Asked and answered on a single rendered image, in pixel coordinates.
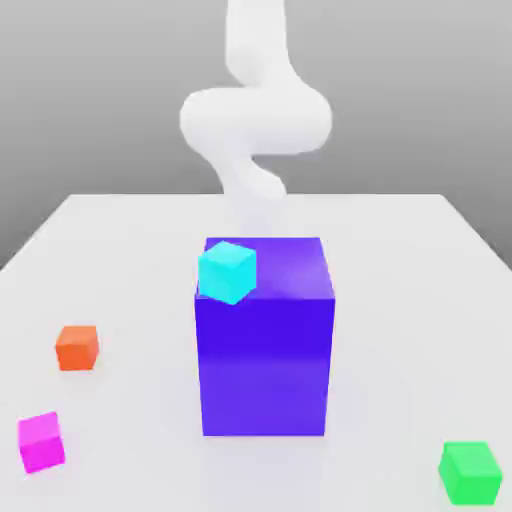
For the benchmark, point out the small magenta cube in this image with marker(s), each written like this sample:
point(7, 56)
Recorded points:
point(40, 443)

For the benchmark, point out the small orange cube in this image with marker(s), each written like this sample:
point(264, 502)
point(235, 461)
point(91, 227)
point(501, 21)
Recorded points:
point(76, 348)

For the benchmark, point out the large purple box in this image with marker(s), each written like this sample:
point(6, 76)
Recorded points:
point(264, 360)

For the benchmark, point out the small green cube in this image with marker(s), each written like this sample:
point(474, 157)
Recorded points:
point(470, 474)

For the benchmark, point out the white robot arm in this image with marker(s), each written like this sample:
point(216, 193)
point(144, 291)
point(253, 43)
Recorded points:
point(256, 120)

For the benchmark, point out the small cyan cube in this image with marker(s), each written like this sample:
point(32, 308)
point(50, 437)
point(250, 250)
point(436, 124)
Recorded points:
point(226, 274)

